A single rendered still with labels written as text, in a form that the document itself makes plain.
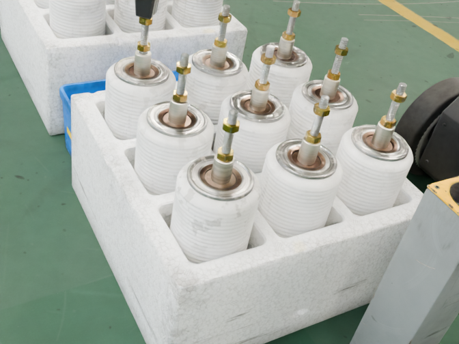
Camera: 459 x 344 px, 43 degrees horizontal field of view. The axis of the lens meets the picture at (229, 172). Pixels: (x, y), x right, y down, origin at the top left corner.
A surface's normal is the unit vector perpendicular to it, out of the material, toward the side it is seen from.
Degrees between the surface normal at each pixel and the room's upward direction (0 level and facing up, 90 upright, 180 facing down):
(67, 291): 0
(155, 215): 0
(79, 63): 90
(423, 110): 55
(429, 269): 90
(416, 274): 90
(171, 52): 90
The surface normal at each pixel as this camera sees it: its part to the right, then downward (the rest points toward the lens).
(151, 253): -0.87, 0.18
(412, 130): -0.76, 0.00
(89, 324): 0.16, -0.77
